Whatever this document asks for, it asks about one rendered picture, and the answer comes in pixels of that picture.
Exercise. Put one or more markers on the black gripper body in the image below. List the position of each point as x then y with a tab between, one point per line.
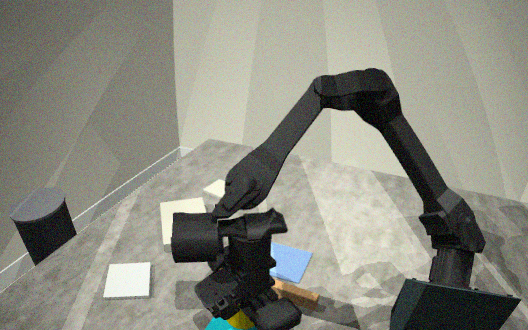
270	314

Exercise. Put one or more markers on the tan wooden bar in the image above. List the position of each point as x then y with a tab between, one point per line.
301	297

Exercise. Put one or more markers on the cream flat rectangular block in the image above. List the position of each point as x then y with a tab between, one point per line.
169	208

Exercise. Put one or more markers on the yellow cup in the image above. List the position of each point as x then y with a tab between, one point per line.
240	321

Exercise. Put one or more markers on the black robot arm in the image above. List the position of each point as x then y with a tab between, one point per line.
371	94

